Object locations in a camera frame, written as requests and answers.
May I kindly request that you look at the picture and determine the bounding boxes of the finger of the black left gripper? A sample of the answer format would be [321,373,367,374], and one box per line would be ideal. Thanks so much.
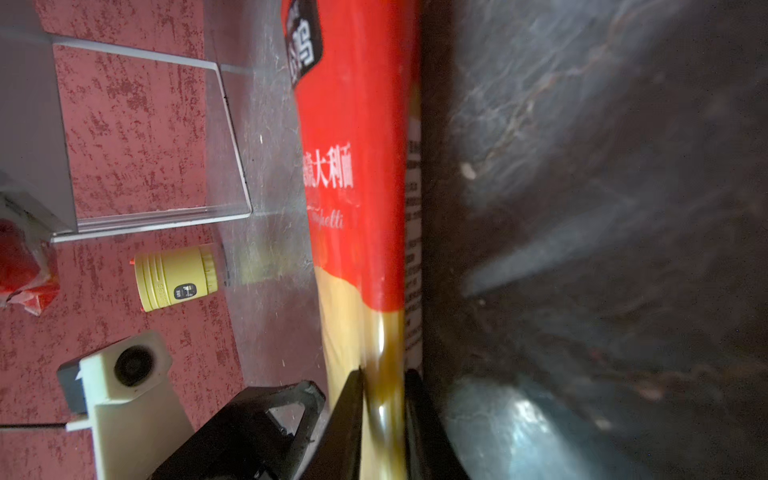
[149,381,326,479]

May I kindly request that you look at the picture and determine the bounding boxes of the white two-tier shelf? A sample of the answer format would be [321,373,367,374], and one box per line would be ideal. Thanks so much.
[1,1,253,243]

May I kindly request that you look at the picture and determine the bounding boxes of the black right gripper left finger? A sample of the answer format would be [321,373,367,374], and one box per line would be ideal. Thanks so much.
[301,369,365,480]

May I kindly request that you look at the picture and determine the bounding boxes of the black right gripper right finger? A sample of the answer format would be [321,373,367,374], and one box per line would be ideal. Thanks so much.
[405,369,469,480]

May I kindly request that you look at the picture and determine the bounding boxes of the yellow chopstick holder cup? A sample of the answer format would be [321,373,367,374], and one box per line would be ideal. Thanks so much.
[130,243,229,312]

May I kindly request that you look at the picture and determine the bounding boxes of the red pasta bag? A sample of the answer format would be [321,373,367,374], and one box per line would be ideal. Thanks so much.
[1,194,60,317]
[281,1,420,479]

